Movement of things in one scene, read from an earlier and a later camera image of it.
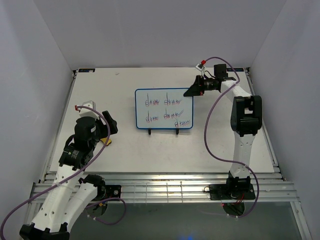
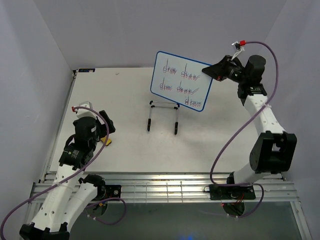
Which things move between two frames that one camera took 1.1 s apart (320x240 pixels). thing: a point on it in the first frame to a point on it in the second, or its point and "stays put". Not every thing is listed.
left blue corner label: x=86 y=70 stays put
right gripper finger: x=194 y=90 to x=218 y=71
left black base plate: x=113 y=191 stays put
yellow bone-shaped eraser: x=104 y=139 stays put
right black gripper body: x=207 y=84 to x=234 y=73
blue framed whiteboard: x=163 y=108 to x=181 y=81
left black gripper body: x=102 y=131 stays put
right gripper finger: x=197 y=81 to x=225 y=59
